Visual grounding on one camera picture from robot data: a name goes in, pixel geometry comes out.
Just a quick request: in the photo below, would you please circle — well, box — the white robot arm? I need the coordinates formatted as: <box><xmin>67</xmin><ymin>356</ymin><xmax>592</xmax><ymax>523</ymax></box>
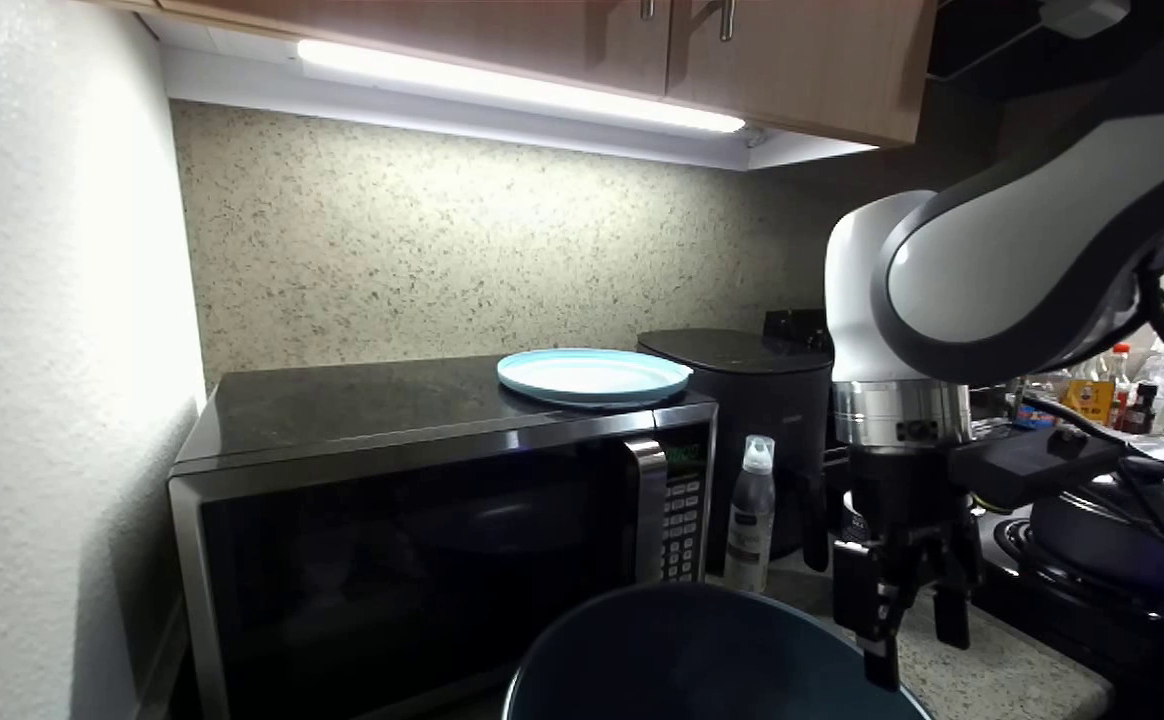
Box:
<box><xmin>824</xmin><ymin>38</ymin><xmax>1164</xmax><ymax>687</ymax></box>

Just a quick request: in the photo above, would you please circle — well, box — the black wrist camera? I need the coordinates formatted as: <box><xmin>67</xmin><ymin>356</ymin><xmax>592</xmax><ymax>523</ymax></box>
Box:
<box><xmin>951</xmin><ymin>426</ymin><xmax>1121</xmax><ymax>507</ymax></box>

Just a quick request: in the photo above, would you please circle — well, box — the stainless steel microwave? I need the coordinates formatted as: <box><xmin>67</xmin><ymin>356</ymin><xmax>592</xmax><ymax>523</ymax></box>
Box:
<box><xmin>167</xmin><ymin>360</ymin><xmax>714</xmax><ymax>720</ymax></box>

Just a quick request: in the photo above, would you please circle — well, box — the condiment bottles group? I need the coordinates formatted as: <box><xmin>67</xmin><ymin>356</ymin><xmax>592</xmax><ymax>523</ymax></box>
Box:
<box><xmin>1024</xmin><ymin>332</ymin><xmax>1164</xmax><ymax>435</ymax></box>

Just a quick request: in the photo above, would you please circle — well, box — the light blue plate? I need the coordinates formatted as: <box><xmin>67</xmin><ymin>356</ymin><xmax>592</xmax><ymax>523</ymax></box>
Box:
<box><xmin>497</xmin><ymin>349</ymin><xmax>691</xmax><ymax>413</ymax></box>

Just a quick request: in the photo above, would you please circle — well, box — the white spray bottle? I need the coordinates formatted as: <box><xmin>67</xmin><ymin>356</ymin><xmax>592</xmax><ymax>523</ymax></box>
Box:
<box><xmin>724</xmin><ymin>435</ymin><xmax>775</xmax><ymax>592</ymax></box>

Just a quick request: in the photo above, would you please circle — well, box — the under-cabinet light strip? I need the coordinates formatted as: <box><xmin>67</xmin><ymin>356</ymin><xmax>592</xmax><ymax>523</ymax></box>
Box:
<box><xmin>294</xmin><ymin>38</ymin><xmax>745</xmax><ymax>134</ymax></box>

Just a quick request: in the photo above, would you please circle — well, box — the black electric stove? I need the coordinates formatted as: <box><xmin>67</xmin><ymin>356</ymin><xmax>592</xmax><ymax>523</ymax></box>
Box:
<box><xmin>758</xmin><ymin>307</ymin><xmax>1164</xmax><ymax>720</ymax></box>

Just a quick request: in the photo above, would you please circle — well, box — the wooden upper cabinet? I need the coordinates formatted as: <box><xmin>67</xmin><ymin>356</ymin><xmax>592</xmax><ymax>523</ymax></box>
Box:
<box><xmin>101</xmin><ymin>0</ymin><xmax>934</xmax><ymax>143</ymax></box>

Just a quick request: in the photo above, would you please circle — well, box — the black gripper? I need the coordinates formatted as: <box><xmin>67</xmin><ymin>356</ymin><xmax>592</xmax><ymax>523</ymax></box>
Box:
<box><xmin>830</xmin><ymin>449</ymin><xmax>976</xmax><ymax>692</ymax></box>

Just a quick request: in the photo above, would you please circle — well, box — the large blue bowl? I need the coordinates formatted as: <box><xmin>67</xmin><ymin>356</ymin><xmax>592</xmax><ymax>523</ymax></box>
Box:
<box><xmin>499</xmin><ymin>585</ymin><xmax>933</xmax><ymax>720</ymax></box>

